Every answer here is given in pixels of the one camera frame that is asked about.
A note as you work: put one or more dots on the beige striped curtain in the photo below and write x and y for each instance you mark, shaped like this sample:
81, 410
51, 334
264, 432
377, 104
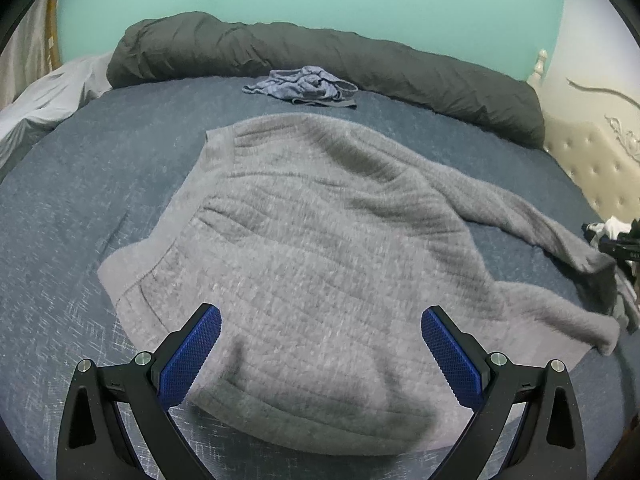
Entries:
32, 45

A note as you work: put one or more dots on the dark grey rolled duvet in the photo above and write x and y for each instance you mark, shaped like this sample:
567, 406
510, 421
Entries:
325, 60

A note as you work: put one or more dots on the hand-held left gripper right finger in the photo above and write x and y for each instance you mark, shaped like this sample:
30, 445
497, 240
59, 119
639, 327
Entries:
452, 355

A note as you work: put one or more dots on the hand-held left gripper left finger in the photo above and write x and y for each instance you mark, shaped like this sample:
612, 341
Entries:
192, 355

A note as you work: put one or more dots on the wooden pole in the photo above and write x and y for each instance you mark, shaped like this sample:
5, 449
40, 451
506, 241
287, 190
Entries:
51, 30

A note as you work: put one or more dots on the blue-grey crumpled shorts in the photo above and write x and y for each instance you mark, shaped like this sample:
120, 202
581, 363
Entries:
300, 85

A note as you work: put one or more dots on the cream tufted headboard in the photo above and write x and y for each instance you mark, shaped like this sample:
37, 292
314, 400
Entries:
595, 150

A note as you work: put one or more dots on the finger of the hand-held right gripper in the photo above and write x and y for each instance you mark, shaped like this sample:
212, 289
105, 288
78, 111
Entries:
612, 247

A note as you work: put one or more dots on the grey knit sweater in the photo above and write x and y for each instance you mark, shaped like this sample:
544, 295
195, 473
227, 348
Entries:
325, 235

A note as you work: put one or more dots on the light grey bed sheet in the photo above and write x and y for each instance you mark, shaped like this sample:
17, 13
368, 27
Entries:
45, 100

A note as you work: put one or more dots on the black white folded clothes stack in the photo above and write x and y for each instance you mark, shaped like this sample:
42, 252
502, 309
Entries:
627, 290

